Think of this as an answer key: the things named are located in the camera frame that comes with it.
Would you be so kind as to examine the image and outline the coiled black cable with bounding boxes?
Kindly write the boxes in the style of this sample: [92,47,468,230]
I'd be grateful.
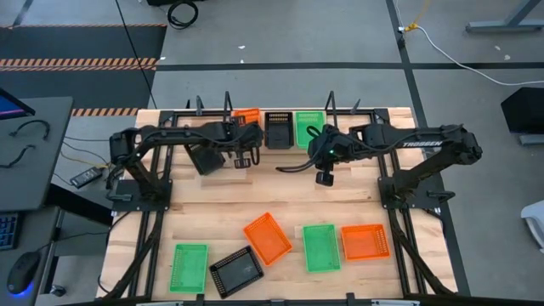
[167,0,200,31]

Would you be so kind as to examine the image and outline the desk computer monitor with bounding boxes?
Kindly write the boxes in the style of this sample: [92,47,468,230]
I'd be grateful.
[0,87,37,122]

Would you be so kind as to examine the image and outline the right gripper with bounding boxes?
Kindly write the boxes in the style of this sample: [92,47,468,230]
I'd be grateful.
[308,123,354,187]

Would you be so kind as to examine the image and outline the black mat hazard stripes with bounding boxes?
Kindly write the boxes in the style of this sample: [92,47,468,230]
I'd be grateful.
[0,23,167,118]

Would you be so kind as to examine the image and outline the black curved cable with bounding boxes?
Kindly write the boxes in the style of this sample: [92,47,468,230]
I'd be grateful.
[8,119,51,140]
[0,144,37,170]

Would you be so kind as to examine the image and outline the grey metal table leg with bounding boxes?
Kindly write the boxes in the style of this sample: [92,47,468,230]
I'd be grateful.
[465,0,544,34]

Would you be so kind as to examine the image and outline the black keyboard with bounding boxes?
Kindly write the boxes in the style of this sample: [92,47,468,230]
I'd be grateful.
[0,212,20,252]

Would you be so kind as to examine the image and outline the green plastic basket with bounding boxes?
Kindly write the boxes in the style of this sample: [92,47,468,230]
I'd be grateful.
[168,242,210,294]
[302,224,343,274]
[294,110,326,150]

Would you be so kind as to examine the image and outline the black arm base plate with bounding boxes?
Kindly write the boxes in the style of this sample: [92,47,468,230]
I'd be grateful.
[377,176,441,210]
[110,178,173,213]

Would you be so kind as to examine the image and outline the white floor cable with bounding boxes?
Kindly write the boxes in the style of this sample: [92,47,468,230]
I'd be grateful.
[399,25,544,87]

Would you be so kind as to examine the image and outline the long black hanging cable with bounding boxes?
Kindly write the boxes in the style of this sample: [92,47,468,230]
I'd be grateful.
[114,0,158,110]

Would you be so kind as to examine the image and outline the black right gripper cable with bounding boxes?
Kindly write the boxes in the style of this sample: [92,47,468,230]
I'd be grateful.
[275,156,319,173]

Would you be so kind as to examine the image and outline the black aluminium table frame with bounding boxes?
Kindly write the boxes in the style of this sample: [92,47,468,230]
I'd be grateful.
[97,95,458,306]

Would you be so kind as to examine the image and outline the grey desk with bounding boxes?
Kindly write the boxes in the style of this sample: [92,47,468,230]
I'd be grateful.
[0,96,74,213]

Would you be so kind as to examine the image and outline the black angular case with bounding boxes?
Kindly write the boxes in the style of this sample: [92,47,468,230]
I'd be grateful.
[500,87,544,136]

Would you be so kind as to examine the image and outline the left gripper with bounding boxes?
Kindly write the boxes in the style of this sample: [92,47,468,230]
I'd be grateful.
[229,114,265,169]

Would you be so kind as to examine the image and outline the yellow hanging cord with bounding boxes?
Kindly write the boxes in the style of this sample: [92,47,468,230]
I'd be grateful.
[403,0,433,33]

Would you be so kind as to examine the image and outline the orange plastic basket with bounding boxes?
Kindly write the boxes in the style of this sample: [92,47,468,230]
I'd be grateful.
[242,211,294,268]
[340,224,391,262]
[233,108,262,128]

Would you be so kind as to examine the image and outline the white plastic chair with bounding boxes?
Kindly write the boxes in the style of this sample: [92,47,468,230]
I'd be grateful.
[521,199,544,255]

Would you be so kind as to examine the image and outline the black computer mouse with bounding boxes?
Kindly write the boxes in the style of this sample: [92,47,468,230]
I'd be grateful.
[6,250,43,296]

